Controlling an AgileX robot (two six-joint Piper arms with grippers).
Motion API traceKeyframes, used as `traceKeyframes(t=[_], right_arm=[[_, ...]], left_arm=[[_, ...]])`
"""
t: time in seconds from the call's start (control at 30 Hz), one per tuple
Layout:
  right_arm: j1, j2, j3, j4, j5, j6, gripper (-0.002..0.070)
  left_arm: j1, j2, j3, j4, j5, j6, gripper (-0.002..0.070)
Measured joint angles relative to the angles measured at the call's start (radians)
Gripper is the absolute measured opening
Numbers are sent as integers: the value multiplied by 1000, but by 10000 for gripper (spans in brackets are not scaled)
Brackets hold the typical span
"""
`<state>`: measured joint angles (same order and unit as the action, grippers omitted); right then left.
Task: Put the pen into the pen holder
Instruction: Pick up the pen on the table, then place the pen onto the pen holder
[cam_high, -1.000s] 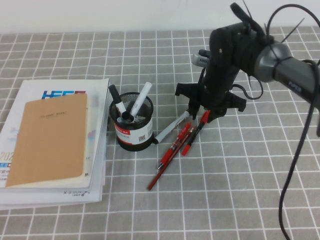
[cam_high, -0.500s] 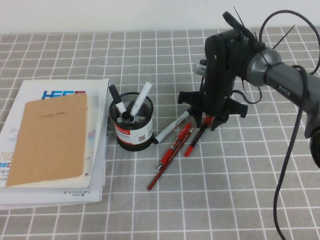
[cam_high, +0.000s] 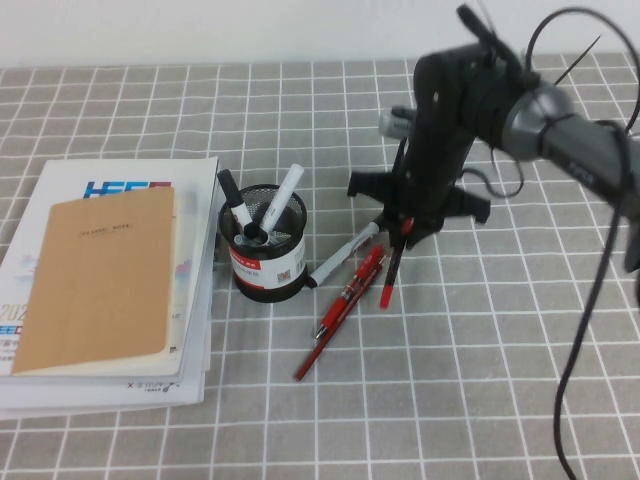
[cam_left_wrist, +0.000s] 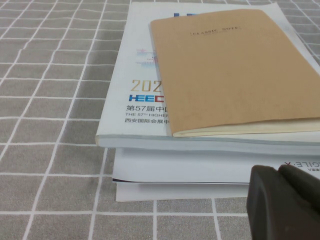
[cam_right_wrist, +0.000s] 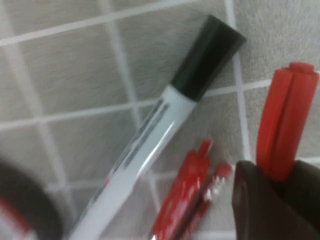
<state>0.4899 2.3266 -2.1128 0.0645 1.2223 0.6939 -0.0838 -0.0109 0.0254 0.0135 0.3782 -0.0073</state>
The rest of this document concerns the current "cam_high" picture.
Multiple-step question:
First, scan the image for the grey white checkered tablecloth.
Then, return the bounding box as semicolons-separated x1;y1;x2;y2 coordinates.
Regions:
0;52;640;480

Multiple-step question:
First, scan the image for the white magazine with blue logo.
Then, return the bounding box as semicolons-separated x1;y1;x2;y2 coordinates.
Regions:
0;157;220;379

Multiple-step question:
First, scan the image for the short black wrist cable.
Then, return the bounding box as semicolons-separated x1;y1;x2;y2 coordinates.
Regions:
462;142;527;200

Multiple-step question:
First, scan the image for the thin black looped cable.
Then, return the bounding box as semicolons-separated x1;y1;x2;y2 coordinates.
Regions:
524;5;640;76

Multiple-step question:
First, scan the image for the red and black pen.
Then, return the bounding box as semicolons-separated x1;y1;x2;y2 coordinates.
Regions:
378;217;416;310

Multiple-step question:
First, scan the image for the red pencil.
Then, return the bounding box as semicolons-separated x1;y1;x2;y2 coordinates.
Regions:
293;254;389;383

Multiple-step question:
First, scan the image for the black mesh pen holder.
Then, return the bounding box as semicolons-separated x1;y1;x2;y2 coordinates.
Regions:
217;183;309;304

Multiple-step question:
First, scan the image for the brown kraft notebook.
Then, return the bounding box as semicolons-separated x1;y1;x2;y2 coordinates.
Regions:
10;185;177;376

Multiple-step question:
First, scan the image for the white marker with black cap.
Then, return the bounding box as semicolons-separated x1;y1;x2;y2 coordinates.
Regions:
215;168;251;232
307;217;386;290

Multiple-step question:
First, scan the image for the red gel pen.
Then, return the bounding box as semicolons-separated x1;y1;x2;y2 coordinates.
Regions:
313;243;385;341

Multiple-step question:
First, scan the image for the white booklet stack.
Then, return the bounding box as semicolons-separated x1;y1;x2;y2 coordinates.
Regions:
0;239;215;422

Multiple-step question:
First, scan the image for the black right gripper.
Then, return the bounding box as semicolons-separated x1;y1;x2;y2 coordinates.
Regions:
348;42;492;252

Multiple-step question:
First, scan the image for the short black capped marker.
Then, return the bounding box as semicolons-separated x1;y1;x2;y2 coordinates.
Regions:
242;222;271;246

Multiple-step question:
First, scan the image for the grey pen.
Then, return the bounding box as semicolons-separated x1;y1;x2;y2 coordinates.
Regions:
232;233;281;249

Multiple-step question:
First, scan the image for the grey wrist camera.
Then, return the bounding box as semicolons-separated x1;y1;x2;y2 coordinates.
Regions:
378;105;417;139

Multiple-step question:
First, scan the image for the long black hanging cable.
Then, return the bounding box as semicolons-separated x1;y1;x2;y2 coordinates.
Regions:
552;119;640;480

